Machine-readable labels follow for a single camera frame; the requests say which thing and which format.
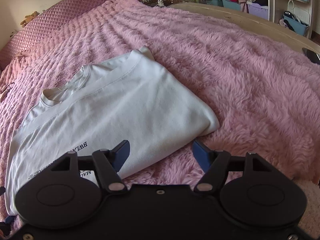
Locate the white printed t-shirt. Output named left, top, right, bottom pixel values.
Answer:
left=4, top=46, right=220, bottom=216

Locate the pink fluffy bed blanket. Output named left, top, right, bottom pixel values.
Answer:
left=1, top=0, right=319, bottom=234

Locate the black phone on bed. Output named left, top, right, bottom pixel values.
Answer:
left=302, top=48, right=320, bottom=65

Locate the blue storage bin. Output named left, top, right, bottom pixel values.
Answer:
left=283, top=15, right=309, bottom=36

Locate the maroon quilted headboard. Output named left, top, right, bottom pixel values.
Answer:
left=1, top=0, right=108, bottom=70

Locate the brown teddy bear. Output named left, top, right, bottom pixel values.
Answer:
left=20, top=11, right=40, bottom=28

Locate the beige bed frame edge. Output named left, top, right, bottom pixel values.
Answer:
left=171, top=3, right=319, bottom=54

